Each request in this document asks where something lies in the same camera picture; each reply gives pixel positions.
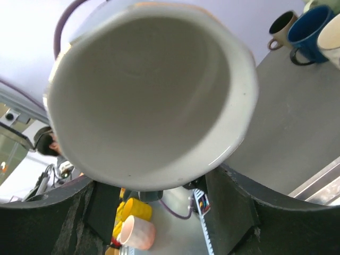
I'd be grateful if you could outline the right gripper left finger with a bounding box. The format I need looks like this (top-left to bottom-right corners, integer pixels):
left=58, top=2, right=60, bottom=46
left=1, top=176, right=120, bottom=254

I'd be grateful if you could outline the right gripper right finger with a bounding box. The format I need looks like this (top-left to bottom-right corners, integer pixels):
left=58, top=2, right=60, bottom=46
left=206, top=164, right=339, bottom=254

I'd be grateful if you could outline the grey blue mug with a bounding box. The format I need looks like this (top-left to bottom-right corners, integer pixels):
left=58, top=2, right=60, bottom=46
left=43, top=1, right=259, bottom=191

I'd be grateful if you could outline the brown striped cup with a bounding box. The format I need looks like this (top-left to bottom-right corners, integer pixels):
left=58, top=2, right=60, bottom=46
left=267, top=11, right=298, bottom=51

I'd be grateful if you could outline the dark blue mug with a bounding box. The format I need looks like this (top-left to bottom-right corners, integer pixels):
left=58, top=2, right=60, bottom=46
left=287, top=5, right=335, bottom=66

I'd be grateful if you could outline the cream mug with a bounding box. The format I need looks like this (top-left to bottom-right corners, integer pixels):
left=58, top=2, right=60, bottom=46
left=317, top=14, right=340, bottom=70

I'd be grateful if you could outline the green mug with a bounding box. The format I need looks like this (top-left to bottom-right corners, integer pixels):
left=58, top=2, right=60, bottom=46
left=303, top=0, right=339, bottom=14

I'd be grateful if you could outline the yellow ribbed cup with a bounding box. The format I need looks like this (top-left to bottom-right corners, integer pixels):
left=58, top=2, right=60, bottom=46
left=116, top=198, right=152, bottom=221

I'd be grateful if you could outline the pink cup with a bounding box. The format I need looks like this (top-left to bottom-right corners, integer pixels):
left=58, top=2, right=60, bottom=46
left=120, top=215, right=156, bottom=250

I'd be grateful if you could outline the person with headset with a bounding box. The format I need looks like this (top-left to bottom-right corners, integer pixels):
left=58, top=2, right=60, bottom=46
left=33, top=126, right=65, bottom=167

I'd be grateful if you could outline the metal tray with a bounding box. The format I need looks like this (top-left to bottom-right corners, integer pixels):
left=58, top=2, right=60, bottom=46
left=288, top=157, right=339, bottom=206

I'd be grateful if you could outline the aluminium frame rail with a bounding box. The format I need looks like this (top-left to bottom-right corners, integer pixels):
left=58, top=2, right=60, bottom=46
left=1, top=78, right=49, bottom=124

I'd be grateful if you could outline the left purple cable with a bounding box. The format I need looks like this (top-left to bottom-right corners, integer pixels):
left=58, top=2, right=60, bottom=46
left=53, top=0, right=91, bottom=61

